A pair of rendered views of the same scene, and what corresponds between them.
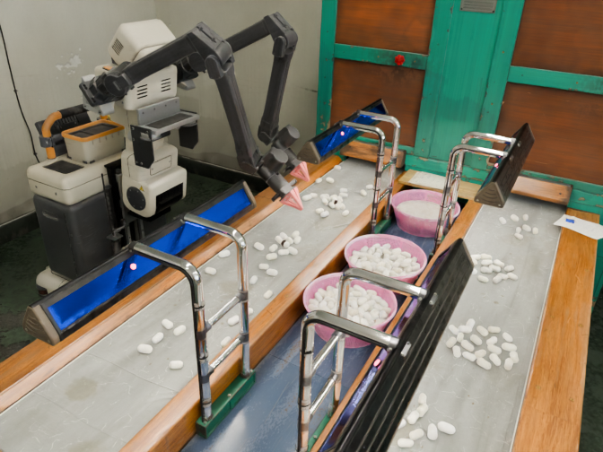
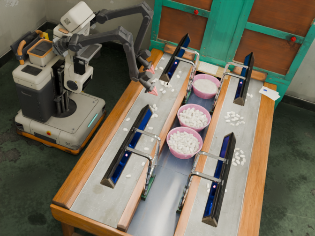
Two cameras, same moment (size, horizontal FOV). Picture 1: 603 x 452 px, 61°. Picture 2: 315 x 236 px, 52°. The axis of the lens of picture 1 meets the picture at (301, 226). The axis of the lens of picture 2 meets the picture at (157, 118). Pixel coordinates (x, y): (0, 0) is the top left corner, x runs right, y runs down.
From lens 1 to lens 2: 1.05 m
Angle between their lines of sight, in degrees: 21
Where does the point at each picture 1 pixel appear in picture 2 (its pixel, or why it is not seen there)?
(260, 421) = (161, 192)
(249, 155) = (135, 75)
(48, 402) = (88, 195)
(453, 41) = (222, 7)
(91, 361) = (95, 177)
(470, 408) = (230, 181)
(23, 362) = (72, 181)
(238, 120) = (132, 63)
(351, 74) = (170, 14)
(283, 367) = (162, 169)
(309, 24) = not seen: outside the picture
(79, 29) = not seen: outside the picture
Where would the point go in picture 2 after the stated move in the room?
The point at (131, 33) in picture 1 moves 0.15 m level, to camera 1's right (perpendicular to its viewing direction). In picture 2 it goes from (75, 16) to (97, 17)
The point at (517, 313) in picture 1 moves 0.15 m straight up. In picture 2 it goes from (244, 140) to (251, 127)
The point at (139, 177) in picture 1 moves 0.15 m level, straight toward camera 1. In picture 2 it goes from (75, 77) to (81, 88)
